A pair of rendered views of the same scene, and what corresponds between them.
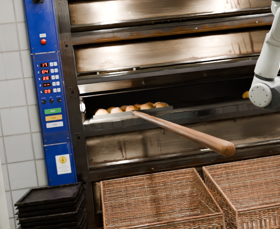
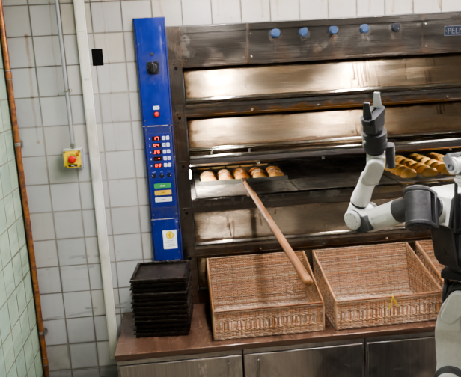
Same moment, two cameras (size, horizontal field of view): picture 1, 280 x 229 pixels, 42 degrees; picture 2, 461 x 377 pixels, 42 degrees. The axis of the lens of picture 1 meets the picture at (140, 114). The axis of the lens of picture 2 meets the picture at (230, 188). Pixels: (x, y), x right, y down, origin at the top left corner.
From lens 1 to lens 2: 1.25 m
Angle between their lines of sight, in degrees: 8
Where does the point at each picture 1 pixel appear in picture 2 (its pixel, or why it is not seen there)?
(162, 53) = (280, 130)
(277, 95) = (364, 223)
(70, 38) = (183, 110)
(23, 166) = (129, 238)
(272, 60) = (364, 194)
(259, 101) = (351, 224)
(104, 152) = (212, 230)
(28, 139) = (135, 212)
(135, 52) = (251, 128)
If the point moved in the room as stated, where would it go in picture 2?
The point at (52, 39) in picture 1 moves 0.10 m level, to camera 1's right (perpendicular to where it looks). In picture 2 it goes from (165, 112) to (184, 111)
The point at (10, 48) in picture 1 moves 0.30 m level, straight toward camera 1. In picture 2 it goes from (122, 118) to (129, 122)
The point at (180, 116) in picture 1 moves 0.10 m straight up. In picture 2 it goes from (293, 196) to (292, 179)
